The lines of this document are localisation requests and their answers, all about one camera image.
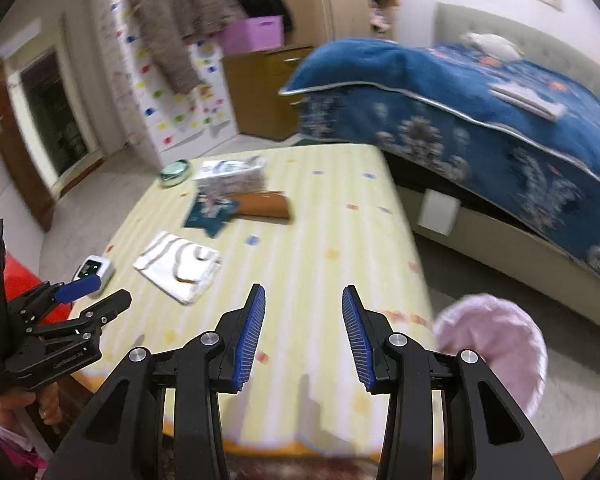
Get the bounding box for bed with blue blanket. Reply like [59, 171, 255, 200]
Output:
[279, 37, 600, 293]

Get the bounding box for red plastic stool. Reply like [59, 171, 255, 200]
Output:
[2, 254, 73, 326]

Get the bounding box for person's left forearm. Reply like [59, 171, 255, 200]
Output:
[0, 390, 56, 480]

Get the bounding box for grey upholstered bed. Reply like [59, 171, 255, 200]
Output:
[395, 2, 600, 321]

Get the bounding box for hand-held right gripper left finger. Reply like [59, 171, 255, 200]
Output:
[42, 284, 267, 480]

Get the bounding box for white device with green light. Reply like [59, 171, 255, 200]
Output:
[72, 256, 116, 295]

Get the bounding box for brown wooden door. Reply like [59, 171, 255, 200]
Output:
[0, 47, 56, 233]

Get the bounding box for wooden wardrobe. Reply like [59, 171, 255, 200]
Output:
[275, 0, 381, 48]

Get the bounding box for brown wallet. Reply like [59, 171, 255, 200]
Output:
[229, 190, 291, 222]

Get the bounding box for wooden nightstand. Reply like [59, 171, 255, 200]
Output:
[221, 45, 315, 142]

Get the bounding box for person's left hand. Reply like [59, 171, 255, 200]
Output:
[0, 384, 63, 433]

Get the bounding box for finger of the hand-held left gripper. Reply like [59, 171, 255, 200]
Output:
[10, 277, 102, 320]
[30, 289, 132, 337]

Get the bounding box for cardboard box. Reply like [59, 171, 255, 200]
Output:
[552, 437, 600, 480]

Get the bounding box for white tissue packet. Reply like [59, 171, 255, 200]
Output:
[194, 156, 267, 196]

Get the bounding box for folded white towel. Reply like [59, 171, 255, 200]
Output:
[490, 82, 567, 121]

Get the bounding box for white polka dot cabinet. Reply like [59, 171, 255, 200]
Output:
[107, 0, 238, 153]

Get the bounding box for green round tin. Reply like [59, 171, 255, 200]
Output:
[159, 159, 191, 189]

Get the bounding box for white paper tag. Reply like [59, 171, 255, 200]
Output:
[417, 190, 460, 235]

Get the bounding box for purple plastic basket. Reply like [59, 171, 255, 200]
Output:
[217, 16, 285, 53]

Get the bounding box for dark teal packet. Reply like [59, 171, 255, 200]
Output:
[183, 192, 242, 239]

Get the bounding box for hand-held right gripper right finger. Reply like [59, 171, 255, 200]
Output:
[341, 285, 563, 480]

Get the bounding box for brown quilted jacket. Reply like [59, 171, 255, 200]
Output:
[127, 0, 243, 95]

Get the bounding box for white printed plastic bag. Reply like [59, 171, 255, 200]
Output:
[132, 231, 222, 306]

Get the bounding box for white plush toy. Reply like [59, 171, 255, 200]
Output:
[460, 31, 523, 61]

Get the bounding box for yellow striped tablecloth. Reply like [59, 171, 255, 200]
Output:
[67, 144, 436, 461]

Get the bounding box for bin with pink bag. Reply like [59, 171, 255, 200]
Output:
[432, 295, 548, 421]

